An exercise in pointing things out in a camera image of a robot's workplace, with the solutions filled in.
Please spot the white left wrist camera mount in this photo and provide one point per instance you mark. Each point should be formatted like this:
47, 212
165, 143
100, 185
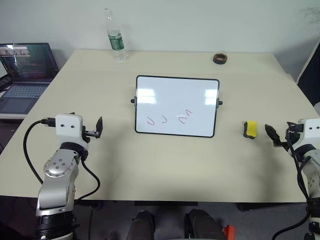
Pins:
68, 128

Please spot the yellow and black eraser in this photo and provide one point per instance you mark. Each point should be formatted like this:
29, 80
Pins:
250, 128

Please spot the black panel with white edge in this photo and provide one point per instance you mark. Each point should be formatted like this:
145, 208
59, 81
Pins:
308, 77

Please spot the clear green-labelled plastic bottle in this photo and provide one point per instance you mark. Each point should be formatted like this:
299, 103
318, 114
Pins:
116, 40

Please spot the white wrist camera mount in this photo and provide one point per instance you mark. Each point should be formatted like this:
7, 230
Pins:
311, 133
68, 128

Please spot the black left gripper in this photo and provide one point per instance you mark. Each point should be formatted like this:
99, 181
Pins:
84, 135

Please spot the open grey laptop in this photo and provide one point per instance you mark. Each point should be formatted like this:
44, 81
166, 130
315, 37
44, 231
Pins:
27, 75

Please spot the dark rounded shape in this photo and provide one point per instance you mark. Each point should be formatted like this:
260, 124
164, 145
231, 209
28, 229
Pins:
141, 225
202, 225

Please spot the open laptop with white screen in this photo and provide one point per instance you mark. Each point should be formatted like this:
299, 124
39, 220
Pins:
3, 72

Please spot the small red object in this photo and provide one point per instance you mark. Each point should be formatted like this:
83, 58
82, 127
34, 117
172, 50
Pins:
229, 232

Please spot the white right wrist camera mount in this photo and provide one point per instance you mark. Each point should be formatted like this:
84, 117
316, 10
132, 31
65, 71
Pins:
311, 133

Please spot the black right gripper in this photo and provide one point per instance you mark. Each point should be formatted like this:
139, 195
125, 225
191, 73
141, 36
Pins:
292, 136

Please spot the small black-framed whiteboard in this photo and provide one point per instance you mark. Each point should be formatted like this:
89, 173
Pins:
175, 105

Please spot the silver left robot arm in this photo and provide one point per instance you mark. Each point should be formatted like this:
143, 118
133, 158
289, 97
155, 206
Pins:
58, 172

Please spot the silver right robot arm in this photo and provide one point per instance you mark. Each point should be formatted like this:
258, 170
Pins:
312, 175

